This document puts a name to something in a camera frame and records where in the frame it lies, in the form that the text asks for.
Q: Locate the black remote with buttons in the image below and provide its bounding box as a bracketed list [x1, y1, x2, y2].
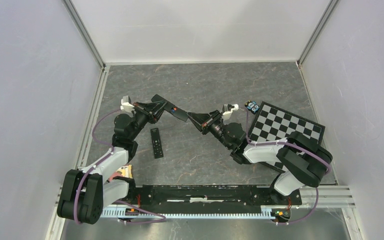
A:
[150, 127, 164, 159]

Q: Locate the black remote back up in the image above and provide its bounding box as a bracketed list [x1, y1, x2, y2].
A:
[151, 94, 189, 122]

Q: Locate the white cable duct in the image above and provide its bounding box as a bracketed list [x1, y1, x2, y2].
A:
[100, 205, 288, 220]

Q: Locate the blue owl figure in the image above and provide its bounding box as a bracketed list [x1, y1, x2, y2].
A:
[244, 100, 260, 115]

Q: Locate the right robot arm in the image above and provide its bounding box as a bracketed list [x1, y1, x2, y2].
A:
[187, 110, 333, 204]

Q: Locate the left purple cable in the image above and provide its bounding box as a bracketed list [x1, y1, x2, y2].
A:
[72, 108, 123, 224]

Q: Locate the black white chessboard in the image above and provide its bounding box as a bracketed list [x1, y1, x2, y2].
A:
[244, 101, 326, 173]

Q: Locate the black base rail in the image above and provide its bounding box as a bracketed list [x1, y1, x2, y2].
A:
[123, 184, 303, 215]

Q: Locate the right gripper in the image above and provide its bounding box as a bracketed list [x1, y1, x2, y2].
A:
[186, 109, 232, 150]

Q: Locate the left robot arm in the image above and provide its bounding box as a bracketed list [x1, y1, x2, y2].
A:
[56, 99, 167, 225]

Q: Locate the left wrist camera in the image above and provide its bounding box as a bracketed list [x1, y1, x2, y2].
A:
[120, 95, 135, 114]

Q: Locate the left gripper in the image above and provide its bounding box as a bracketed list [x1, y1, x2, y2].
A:
[129, 100, 168, 140]

